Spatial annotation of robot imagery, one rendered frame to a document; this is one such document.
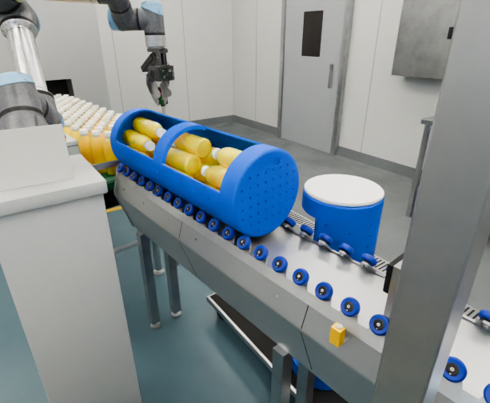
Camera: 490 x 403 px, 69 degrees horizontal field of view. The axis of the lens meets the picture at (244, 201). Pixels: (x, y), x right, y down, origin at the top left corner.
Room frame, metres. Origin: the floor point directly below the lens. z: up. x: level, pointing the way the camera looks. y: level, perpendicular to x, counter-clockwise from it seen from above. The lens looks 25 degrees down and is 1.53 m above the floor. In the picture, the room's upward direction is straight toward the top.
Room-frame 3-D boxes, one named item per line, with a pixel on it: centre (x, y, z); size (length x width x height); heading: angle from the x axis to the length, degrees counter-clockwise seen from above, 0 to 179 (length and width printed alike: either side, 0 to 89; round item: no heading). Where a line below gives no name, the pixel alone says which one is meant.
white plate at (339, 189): (1.18, -0.36, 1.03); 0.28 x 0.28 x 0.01
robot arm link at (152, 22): (1.46, 0.34, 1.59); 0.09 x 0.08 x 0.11; 94
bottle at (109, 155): (1.70, 0.66, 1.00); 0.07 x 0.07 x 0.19
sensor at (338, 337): (0.61, -0.23, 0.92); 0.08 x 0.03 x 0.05; 131
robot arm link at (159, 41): (1.46, 0.33, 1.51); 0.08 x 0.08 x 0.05
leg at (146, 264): (1.57, 0.52, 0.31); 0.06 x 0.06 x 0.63; 41
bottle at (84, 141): (1.75, 0.80, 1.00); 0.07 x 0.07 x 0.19
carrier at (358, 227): (1.18, -0.36, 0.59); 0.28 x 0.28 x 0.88
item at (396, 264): (0.66, -0.36, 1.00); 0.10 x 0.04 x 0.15; 131
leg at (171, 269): (1.66, 0.42, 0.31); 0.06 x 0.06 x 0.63; 41
